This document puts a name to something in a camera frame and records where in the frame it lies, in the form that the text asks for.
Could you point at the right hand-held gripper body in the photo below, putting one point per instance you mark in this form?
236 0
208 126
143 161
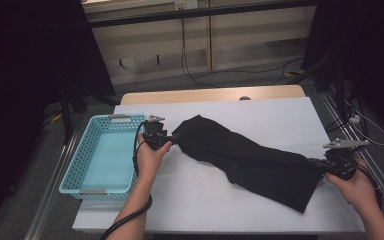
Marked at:
341 161

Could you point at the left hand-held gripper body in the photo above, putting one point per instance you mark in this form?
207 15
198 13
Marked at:
155 135

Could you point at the light blue perforated plastic basket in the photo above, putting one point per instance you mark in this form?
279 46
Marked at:
110 156

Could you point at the white wall socket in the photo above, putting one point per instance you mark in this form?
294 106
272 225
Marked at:
186 4

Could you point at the round table grommet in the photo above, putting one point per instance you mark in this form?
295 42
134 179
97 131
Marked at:
245 98

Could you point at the light wooden table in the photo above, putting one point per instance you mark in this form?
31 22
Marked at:
196 94

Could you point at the person's right hand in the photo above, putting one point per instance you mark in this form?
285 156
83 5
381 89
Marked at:
356 191

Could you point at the white power plug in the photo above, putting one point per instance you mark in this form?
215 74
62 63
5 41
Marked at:
354 119

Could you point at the person's left hand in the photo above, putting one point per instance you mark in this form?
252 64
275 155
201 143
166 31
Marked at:
150 163

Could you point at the black shorts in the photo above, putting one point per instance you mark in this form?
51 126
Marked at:
246 160

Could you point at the long wooden counter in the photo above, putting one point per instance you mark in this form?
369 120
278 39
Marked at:
246 33

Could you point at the black stand legs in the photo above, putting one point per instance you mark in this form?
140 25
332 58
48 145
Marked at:
67 113

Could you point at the white table mat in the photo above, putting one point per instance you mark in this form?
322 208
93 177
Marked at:
246 113

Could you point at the black camera stand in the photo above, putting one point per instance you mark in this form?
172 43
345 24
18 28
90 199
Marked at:
339 83

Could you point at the black curtain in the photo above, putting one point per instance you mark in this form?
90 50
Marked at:
373 50
20 66

